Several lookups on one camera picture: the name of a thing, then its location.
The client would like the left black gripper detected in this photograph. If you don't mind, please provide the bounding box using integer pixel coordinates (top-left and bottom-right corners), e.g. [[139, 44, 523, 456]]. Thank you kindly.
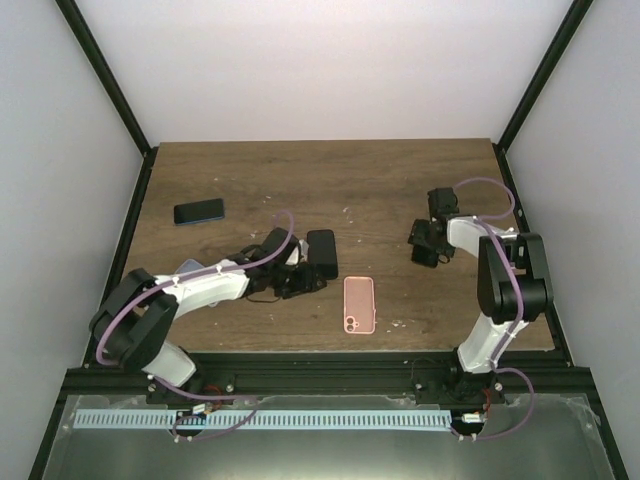
[[269, 262, 327, 299]]

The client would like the black phone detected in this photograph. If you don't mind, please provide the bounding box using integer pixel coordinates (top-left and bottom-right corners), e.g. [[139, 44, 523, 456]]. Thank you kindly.
[[173, 198, 225, 226], [306, 229, 339, 280]]

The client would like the pink phone case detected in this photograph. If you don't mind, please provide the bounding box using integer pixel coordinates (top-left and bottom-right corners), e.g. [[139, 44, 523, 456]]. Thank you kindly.
[[343, 276, 376, 335]]

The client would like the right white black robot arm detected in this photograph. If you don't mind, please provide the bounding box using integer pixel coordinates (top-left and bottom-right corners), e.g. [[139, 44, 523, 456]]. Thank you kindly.
[[408, 215, 554, 403]]

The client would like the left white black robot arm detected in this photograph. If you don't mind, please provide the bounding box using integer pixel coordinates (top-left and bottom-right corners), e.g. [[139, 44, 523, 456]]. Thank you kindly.
[[90, 227, 338, 404]]

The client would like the lavender phone case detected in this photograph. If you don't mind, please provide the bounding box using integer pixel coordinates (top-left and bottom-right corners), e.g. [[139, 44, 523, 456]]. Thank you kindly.
[[176, 259, 202, 275]]

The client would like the black phone in blue case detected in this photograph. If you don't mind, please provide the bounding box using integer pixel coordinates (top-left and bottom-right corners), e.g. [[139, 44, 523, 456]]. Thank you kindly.
[[173, 198, 225, 226]]

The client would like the metal sheet panel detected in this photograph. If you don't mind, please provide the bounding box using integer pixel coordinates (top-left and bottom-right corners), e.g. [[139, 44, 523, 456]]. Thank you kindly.
[[32, 394, 626, 479]]

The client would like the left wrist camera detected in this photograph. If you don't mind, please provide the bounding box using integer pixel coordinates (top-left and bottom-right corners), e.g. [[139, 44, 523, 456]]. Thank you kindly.
[[297, 239, 309, 263]]

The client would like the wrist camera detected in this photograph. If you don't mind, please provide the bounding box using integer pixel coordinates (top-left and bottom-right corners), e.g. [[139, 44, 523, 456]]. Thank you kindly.
[[427, 187, 459, 218], [297, 239, 309, 263]]

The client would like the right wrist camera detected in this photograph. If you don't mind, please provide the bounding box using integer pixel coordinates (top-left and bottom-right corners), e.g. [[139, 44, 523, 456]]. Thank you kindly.
[[427, 187, 459, 218]]

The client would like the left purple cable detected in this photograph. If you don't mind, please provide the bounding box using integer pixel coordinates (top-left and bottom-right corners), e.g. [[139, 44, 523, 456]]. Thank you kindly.
[[94, 209, 295, 366]]

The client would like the purple cable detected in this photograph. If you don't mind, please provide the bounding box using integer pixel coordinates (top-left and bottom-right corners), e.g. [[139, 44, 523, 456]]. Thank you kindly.
[[94, 209, 295, 366], [454, 178, 536, 346]]

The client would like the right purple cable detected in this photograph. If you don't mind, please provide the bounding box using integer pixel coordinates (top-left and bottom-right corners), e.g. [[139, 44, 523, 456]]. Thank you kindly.
[[454, 178, 536, 346]]

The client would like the black aluminium frame rail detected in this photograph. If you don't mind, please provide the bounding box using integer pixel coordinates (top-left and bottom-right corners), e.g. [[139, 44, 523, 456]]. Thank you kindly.
[[182, 351, 596, 403]]

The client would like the light blue slotted cable duct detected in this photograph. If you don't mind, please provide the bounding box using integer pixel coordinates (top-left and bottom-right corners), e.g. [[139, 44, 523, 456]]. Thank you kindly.
[[73, 409, 452, 432]]

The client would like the right black frame post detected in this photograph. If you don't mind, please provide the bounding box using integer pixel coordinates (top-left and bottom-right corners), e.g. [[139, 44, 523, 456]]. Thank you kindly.
[[497, 0, 596, 151]]

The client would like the black frame post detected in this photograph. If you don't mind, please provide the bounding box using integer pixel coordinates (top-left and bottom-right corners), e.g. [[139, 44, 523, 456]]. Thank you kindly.
[[497, 0, 596, 151], [53, 0, 152, 157]]

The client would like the left black frame post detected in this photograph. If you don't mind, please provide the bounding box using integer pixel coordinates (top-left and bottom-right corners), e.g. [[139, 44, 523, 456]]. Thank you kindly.
[[53, 0, 152, 157]]

